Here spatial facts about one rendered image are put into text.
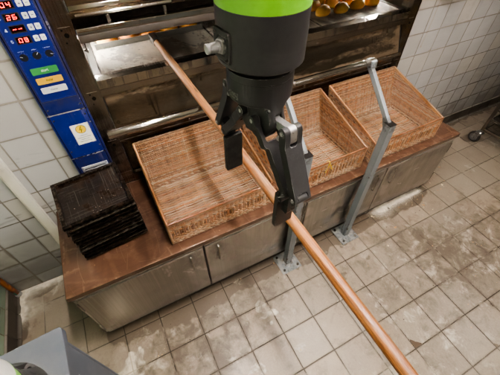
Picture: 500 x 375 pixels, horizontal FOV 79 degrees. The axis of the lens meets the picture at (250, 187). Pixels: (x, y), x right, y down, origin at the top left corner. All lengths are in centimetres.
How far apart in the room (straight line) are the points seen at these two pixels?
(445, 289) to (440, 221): 55
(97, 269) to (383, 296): 161
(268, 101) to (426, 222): 231
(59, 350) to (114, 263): 84
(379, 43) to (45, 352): 213
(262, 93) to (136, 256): 127
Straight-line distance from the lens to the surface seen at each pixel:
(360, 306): 71
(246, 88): 33
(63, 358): 73
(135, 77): 150
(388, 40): 228
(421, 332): 214
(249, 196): 147
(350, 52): 207
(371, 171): 178
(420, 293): 224
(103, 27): 126
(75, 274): 158
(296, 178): 36
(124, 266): 151
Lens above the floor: 183
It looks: 48 degrees down
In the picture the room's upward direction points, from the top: straight up
